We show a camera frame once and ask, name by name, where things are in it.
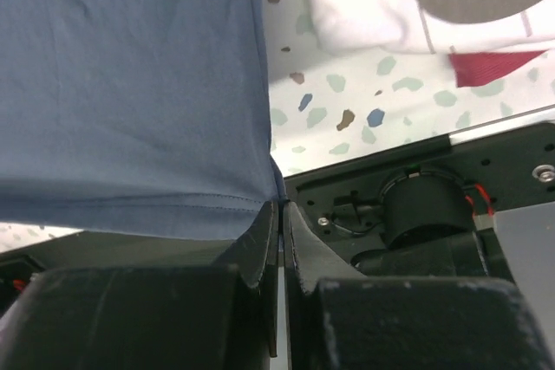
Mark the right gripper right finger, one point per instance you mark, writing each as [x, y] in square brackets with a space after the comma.
[339, 318]

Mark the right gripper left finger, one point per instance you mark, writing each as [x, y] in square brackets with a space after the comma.
[106, 301]

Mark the blue tank top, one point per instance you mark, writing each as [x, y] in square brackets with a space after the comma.
[146, 117]

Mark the folded red shirt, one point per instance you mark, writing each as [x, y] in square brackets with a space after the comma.
[478, 69]

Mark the folded white printed shirt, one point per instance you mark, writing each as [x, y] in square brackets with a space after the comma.
[434, 26]

